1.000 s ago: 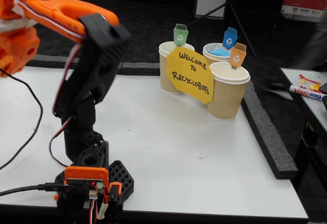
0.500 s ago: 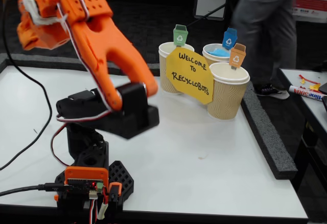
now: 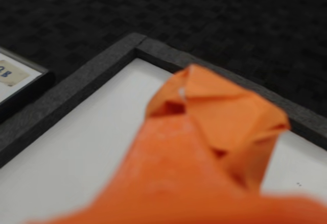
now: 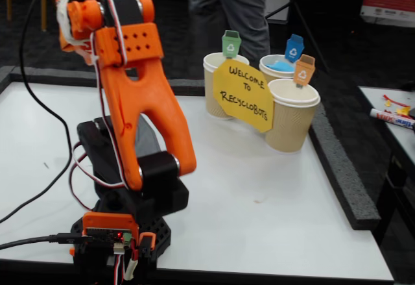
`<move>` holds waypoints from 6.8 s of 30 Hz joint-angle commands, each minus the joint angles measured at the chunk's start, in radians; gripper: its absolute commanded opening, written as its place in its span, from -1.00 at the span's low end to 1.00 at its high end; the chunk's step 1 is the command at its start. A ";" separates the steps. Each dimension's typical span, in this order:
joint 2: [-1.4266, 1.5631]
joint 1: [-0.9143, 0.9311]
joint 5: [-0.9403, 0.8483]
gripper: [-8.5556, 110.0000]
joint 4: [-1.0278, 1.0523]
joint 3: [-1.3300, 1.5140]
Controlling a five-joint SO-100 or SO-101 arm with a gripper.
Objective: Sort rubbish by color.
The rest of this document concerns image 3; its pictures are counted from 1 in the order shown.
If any beige label sticker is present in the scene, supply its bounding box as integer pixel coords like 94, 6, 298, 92
0, 59, 32, 87

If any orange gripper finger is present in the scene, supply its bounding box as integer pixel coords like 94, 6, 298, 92
24, 116, 327, 224

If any black framed white board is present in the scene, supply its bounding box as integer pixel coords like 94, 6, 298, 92
0, 47, 56, 125

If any orange paper rubbish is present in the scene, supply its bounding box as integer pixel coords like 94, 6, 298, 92
145, 64, 292, 191

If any grey foam border strip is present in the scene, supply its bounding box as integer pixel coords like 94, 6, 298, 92
0, 32, 148, 169
134, 39, 327, 151

